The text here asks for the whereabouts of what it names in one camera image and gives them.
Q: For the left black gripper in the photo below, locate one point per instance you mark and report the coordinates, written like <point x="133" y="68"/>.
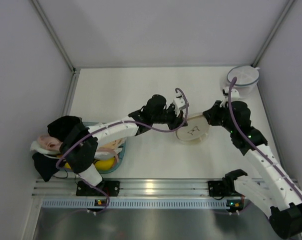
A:
<point x="174" y="120"/>

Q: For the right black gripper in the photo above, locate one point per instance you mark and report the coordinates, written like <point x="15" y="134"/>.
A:
<point x="211" y="114"/>

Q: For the beige mesh laundry bag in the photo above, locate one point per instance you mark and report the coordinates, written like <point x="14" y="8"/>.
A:
<point x="196" y="130"/>

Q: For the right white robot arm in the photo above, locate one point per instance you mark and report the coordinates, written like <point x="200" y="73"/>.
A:
<point x="282" y="201"/>

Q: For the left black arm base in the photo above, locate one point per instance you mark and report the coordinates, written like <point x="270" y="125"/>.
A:
<point x="110" y="187"/>

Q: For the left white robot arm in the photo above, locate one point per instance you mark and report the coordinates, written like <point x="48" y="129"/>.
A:
<point x="134" y="124"/>

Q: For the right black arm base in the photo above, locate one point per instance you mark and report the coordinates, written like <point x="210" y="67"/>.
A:
<point x="219" y="187"/>

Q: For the white blue-rimmed laundry bag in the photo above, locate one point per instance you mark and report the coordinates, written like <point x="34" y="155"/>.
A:
<point x="247" y="79"/>

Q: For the beige bra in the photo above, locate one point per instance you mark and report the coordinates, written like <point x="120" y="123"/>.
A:
<point x="111" y="146"/>

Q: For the yellow padded bra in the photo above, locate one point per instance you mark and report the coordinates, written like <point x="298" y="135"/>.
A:
<point x="105" y="165"/>

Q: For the pink bra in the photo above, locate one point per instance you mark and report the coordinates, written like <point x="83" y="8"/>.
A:
<point x="49" y="143"/>

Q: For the teal plastic basket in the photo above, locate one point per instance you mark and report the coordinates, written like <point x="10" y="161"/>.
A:
<point x="119" y="157"/>

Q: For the black garment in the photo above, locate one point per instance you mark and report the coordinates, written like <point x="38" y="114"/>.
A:
<point x="61" y="127"/>

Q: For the white lace garment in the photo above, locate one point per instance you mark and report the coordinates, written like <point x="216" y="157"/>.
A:
<point x="35" y="146"/>

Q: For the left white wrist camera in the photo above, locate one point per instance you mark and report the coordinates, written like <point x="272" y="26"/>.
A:
<point x="179" y="103"/>

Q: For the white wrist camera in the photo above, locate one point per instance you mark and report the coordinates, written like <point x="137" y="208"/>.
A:
<point x="230" y="94"/>
<point x="179" y="103"/>

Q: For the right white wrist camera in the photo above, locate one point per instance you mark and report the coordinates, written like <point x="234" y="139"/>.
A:
<point x="230" y="94"/>

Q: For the perforated cable duct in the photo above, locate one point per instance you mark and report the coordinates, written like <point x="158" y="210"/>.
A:
<point x="68" y="203"/>

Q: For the aluminium mounting rail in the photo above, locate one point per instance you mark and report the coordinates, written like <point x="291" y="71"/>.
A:
<point x="129" y="188"/>

